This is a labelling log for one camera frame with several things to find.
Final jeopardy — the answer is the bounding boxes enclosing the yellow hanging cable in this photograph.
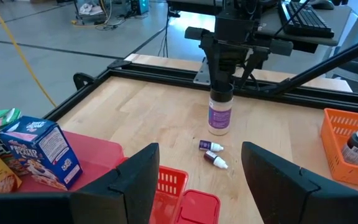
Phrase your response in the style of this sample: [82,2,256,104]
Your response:
[0,0,58,108]

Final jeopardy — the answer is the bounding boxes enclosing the smoked paprika tin red lid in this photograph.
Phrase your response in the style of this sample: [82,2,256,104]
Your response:
[173,189,222,224]

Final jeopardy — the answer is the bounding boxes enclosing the purple label dropper bottle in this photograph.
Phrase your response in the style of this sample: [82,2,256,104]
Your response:
[198,139,224,153]

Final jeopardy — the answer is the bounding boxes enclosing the metal cart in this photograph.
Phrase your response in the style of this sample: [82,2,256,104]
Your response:
[72,0,117,26]

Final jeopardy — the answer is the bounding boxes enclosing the blue Frosted Flakes cereal box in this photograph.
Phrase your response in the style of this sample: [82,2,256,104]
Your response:
[0,115,84,192]

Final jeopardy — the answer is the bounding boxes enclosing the grey metal bracket plate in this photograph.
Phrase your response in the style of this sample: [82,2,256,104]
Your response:
[193,57,213,86]

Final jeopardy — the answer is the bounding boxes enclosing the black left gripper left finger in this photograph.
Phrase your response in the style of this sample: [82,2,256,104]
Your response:
[0,142,161,224]

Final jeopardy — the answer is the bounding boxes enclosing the brown dropper bottle white cap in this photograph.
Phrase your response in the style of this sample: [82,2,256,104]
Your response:
[203,150,229,170]

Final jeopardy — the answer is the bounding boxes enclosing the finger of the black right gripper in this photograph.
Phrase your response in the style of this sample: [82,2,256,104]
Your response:
[234,49,269,88]
[200,39,234,91]

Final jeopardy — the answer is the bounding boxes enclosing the pink plastic tray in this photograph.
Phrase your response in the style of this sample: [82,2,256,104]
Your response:
[16,129,126,194]

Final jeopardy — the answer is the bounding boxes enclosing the black keyboard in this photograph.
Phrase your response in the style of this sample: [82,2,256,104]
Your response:
[277,0,336,39]

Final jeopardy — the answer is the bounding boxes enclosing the spice shaker purple label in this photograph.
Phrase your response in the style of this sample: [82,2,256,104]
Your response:
[207,83,234,136]

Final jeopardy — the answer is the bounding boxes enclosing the red plastic basket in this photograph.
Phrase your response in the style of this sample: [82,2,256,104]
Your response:
[113,157,190,224]

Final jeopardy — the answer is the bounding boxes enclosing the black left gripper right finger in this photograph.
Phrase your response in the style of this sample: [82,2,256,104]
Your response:
[241,141,358,224]

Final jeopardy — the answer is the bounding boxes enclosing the black table clamp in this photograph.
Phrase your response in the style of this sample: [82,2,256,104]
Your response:
[73,72,96,91]

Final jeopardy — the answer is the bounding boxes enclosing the computer tower teal light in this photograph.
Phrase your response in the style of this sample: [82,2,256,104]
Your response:
[130,0,150,16]

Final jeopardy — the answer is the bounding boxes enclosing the black computer mouse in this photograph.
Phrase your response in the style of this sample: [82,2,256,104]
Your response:
[309,0,335,10]

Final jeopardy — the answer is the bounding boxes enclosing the orange plastic basket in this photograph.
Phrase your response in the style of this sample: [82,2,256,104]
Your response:
[319,108,358,191]

